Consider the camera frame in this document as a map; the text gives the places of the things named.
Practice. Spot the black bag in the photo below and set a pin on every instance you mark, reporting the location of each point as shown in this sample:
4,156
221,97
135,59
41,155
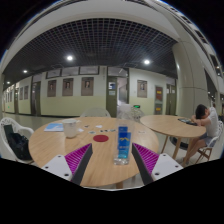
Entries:
18,145

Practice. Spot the light blue booklet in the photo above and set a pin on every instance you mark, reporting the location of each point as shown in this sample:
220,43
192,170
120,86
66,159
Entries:
53,127

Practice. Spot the round ceiling lights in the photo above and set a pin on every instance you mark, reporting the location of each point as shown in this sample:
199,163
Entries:
69,57

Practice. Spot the white chair with wooden legs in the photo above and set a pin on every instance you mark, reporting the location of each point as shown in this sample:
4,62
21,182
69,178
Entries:
220,130

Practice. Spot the green exit sign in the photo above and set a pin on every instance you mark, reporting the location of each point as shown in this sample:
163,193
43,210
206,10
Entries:
136,106

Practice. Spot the open green doorway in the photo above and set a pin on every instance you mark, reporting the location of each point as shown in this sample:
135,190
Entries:
111,96

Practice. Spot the framed wall portraits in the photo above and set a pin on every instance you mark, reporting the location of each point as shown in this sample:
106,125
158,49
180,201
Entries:
87,86

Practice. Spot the dark hallway door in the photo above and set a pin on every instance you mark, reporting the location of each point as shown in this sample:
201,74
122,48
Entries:
35,98

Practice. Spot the flat round red coaster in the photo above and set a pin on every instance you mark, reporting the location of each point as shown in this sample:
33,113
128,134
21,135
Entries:
101,138

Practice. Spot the small white card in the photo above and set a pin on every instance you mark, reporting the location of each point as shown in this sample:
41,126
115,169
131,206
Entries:
99,126

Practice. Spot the brown double door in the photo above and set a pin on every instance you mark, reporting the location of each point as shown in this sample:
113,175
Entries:
171,100

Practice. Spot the small printed card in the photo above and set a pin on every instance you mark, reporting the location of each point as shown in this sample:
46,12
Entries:
111,130
92,132
87,126

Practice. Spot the person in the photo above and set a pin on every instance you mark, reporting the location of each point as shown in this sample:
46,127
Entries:
210,123

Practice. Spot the clear blue-labelled water bottle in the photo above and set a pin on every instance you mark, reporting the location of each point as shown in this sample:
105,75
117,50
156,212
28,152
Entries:
124,143

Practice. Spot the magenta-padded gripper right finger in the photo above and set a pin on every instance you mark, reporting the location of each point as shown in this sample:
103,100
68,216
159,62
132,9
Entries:
165,165

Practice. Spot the dark transom windows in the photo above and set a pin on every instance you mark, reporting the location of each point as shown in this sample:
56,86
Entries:
89,70

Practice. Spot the white plastic armchair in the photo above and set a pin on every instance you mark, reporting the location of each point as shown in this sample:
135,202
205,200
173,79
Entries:
6,121

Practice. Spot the white lattice-back chair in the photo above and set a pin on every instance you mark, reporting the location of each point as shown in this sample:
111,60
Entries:
137,114

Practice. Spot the white ceramic mug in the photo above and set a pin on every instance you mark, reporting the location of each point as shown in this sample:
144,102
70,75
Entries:
70,128

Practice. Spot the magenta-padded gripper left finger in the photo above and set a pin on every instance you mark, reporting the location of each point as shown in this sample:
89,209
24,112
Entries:
58,166

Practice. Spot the black phone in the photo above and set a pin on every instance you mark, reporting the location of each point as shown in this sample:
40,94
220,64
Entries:
186,121

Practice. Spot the round wooden side table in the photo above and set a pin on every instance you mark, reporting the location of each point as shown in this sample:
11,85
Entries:
166,125

